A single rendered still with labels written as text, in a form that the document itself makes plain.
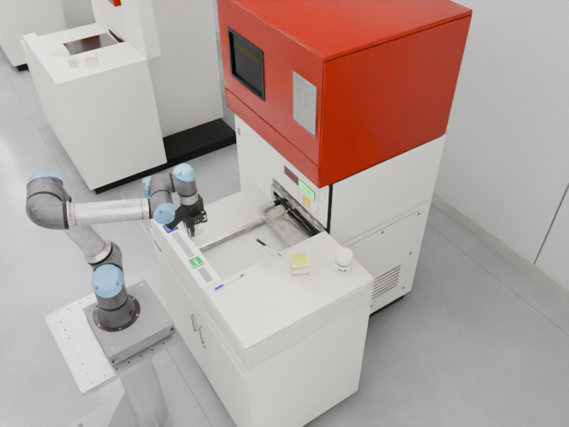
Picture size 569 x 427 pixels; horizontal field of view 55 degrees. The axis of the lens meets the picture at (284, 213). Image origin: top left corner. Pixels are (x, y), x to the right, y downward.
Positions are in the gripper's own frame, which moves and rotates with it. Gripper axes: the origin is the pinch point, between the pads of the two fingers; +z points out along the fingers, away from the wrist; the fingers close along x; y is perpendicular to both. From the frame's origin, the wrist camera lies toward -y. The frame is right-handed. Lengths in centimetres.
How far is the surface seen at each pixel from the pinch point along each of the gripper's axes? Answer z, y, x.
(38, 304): 111, -66, 109
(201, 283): 14.7, -2.5, -12.0
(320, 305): 14, 31, -49
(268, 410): 68, 5, -50
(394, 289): 91, 113, -15
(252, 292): 14.3, 12.2, -28.2
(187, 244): 14.7, 2.5, 11.9
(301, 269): 10.2, 33.7, -32.1
